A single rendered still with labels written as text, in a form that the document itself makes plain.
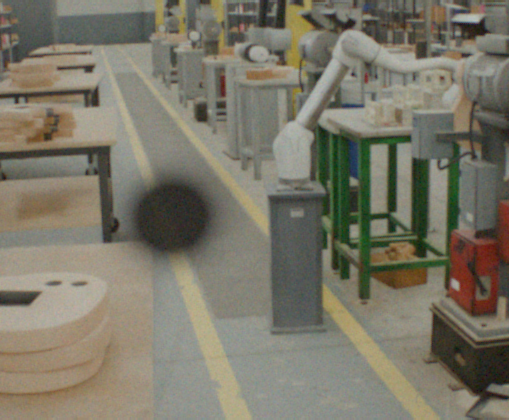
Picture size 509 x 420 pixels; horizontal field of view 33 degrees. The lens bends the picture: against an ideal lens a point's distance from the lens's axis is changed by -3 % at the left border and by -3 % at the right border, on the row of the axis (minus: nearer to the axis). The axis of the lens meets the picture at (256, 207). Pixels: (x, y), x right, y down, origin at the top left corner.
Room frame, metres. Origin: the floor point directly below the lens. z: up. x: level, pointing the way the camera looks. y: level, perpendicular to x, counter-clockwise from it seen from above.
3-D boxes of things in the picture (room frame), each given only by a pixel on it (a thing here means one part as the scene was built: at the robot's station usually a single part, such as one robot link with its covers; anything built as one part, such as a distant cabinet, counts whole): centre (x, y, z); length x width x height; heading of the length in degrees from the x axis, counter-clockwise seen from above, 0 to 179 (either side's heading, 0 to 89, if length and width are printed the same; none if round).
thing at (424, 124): (3.63, -0.80, 0.99); 0.24 x 0.21 x 0.26; 10
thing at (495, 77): (3.58, -1.05, 1.25); 0.41 x 0.27 x 0.26; 10
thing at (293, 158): (4.18, -0.18, 0.87); 0.18 x 0.16 x 0.22; 4
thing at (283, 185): (4.15, -0.19, 0.73); 0.22 x 0.18 x 0.06; 3
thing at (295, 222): (4.17, -0.19, 0.35); 0.28 x 0.28 x 0.70; 3
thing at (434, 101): (4.74, -0.99, 1.02); 0.27 x 0.15 x 0.17; 10
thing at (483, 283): (3.35, -0.90, 0.47); 0.12 x 0.03 x 0.18; 100
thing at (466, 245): (3.49, -0.91, 0.49); 0.25 x 0.12 x 0.37; 10
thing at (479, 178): (3.49, -0.92, 0.93); 0.15 x 0.10 x 0.55; 10
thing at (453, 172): (4.53, -1.05, 0.45); 0.05 x 0.05 x 0.90; 10
